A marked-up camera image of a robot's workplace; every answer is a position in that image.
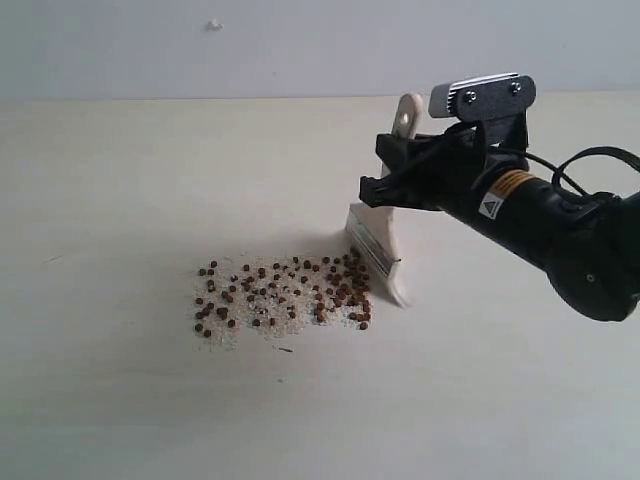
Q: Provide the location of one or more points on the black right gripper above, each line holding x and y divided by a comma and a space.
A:
452, 171

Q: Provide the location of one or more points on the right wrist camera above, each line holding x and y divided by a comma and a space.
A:
483, 98

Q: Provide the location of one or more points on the wide white paint brush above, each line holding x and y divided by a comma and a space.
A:
371, 230

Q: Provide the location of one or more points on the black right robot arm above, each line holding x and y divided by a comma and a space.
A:
587, 244

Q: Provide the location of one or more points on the brown pellets and white crumbs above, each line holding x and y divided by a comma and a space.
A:
276, 294

